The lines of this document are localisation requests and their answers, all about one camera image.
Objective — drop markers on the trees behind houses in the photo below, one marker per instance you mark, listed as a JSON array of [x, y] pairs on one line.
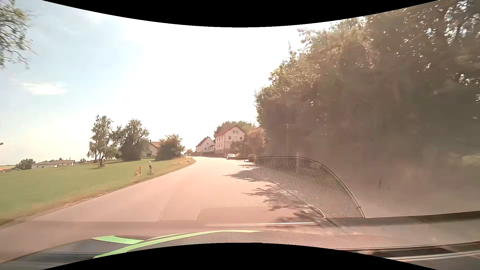
[[234, 125]]

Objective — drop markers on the white house with red roof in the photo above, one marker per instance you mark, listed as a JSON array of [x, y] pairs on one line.
[[229, 138]]

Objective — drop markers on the white parked car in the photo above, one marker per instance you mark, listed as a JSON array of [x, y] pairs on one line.
[[231, 156]]

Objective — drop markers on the small white gabled house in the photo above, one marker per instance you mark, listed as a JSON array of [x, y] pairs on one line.
[[205, 145]]

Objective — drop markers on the grey asphalt road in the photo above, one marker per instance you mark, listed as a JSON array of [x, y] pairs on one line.
[[210, 187]]

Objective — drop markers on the round bushy tree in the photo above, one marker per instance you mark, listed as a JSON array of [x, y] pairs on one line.
[[170, 147]]

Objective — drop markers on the house behind trees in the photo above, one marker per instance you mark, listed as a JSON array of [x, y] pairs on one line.
[[150, 148]]

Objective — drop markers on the car's own bonnet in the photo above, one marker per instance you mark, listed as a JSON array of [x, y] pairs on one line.
[[225, 240]]

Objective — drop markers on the dark broad tree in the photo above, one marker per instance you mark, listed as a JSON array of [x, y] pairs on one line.
[[132, 140]]

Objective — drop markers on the wood of dense trees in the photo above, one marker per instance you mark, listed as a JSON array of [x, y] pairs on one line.
[[367, 97]]

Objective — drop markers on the tall birch tree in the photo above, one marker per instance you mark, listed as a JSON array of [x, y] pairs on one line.
[[100, 138]]

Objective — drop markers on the low white farm building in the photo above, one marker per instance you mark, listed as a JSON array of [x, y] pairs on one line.
[[52, 164]]

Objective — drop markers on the green grass field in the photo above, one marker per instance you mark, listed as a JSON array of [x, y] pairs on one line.
[[56, 183]]

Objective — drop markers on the small dark tree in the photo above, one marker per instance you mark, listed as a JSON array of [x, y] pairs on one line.
[[25, 164]]

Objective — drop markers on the overhanging tree branches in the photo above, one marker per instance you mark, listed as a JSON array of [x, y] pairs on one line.
[[11, 30]]

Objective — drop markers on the lamp post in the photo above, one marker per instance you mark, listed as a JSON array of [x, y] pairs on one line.
[[287, 138]]

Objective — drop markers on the black and white marker post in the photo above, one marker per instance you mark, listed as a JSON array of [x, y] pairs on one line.
[[150, 166]]

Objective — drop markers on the orange marker post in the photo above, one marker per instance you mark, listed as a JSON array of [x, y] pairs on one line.
[[139, 170]]

